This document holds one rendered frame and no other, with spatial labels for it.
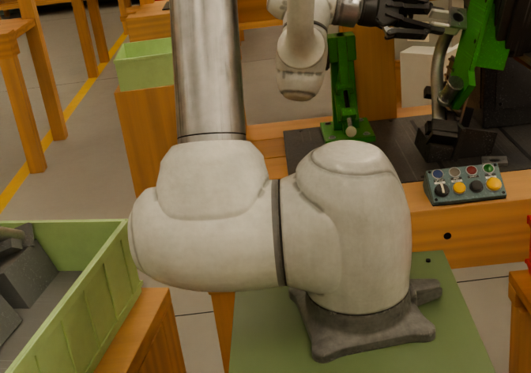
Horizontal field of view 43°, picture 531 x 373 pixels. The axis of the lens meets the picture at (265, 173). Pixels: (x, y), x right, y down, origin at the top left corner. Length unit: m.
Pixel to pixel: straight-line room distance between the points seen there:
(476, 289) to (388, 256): 1.87
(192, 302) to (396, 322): 1.89
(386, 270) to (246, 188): 0.22
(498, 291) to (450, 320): 1.73
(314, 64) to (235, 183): 0.59
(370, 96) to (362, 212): 1.08
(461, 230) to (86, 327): 0.76
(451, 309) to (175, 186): 0.46
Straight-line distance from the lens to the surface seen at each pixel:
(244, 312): 1.07
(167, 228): 0.91
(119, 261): 1.34
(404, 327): 1.00
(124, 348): 1.30
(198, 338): 2.61
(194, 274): 0.92
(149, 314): 1.37
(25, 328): 1.33
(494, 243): 1.48
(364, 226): 0.88
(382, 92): 1.93
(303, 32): 1.37
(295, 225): 0.89
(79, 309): 1.20
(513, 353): 1.48
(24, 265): 1.41
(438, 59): 1.70
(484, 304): 2.69
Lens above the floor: 1.55
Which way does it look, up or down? 24 degrees down
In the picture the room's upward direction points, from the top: 7 degrees counter-clockwise
